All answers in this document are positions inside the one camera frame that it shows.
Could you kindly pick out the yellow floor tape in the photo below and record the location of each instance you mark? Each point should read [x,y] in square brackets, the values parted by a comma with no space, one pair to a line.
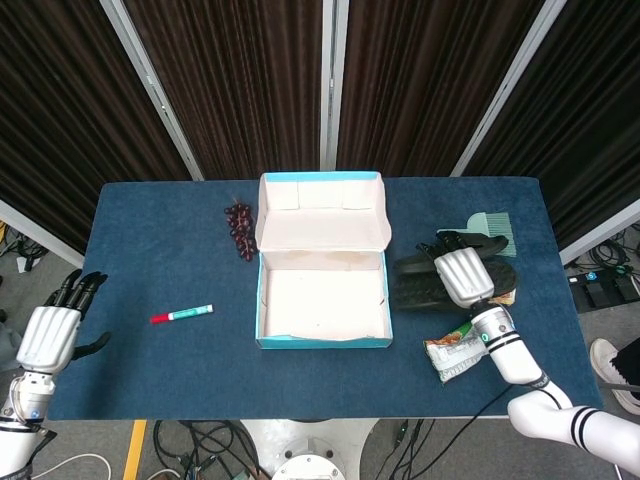
[135,450]

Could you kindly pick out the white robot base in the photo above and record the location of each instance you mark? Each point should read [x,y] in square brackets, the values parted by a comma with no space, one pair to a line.
[310,450]

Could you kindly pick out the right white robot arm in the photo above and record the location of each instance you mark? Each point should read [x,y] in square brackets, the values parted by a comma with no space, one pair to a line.
[515,357]

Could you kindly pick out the blue table cloth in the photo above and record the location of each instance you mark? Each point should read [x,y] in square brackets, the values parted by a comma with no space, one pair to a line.
[175,370]

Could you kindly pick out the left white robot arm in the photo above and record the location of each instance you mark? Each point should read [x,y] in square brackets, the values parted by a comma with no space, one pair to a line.
[17,440]

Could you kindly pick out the dark red grape bunch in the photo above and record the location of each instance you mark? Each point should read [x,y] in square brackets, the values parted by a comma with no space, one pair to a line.
[241,230]

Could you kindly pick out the black rubber slipper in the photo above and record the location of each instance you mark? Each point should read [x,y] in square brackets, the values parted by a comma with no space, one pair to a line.
[492,245]
[415,295]

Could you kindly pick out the teal cardboard shoe box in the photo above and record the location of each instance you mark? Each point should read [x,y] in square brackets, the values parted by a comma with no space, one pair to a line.
[320,225]

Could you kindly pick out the dark brown curtain panel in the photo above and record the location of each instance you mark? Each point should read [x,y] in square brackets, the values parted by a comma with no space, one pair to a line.
[240,85]
[590,110]
[65,110]
[420,85]

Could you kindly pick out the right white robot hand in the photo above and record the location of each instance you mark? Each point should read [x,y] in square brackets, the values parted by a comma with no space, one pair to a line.
[462,277]

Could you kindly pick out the black trouser leg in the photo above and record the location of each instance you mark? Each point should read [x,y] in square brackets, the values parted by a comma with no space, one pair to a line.
[627,360]

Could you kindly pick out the mint green hand brush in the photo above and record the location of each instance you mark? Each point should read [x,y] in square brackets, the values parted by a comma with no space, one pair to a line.
[500,222]

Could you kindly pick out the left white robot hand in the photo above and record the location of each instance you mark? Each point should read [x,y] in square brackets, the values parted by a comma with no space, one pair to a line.
[47,340]

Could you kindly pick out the white sneaker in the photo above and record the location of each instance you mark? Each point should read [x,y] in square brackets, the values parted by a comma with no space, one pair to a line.
[605,360]

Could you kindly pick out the grey aluminium partition post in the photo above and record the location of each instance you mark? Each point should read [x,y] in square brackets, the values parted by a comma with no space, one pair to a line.
[600,230]
[332,85]
[150,80]
[505,85]
[40,232]

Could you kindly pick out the orange snack packet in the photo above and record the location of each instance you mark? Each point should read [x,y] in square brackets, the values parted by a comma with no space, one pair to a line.
[504,299]

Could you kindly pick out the red green marker pen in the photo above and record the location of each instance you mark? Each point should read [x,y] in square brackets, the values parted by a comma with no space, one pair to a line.
[185,314]

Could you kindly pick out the green white snack bag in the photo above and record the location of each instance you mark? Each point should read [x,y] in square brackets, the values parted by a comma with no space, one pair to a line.
[452,357]

